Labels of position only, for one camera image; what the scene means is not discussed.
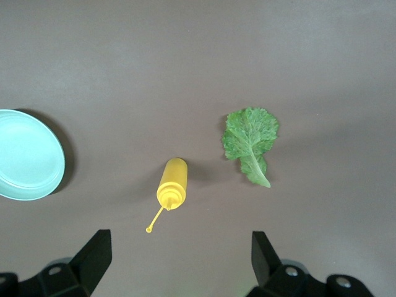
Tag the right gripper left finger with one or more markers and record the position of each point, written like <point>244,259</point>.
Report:
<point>77,272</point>

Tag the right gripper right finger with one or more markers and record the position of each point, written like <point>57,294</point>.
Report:
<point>278,278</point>

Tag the green lettuce leaf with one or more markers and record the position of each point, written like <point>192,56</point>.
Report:
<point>249,133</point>

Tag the mint green plate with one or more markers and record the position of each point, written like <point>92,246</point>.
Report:
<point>24,154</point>

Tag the yellow mustard squeeze bottle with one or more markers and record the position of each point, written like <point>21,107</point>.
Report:
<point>174,179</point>

